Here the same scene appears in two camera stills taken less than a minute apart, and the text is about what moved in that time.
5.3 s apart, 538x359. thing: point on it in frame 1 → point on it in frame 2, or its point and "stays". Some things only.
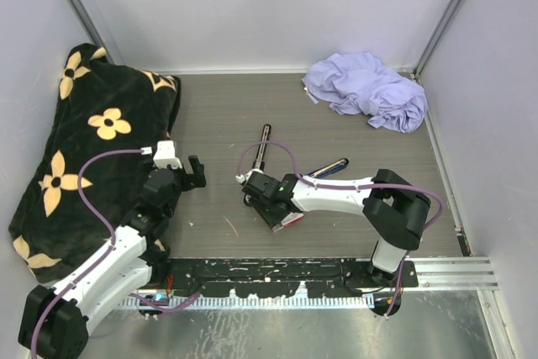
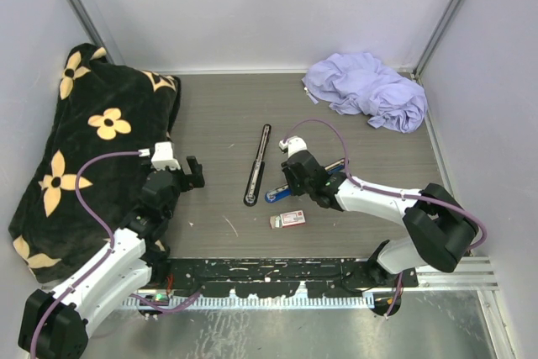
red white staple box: (292, 219) stays
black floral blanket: (102, 107) stays
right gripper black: (272, 220) → (289, 174)
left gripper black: (193, 180) stays
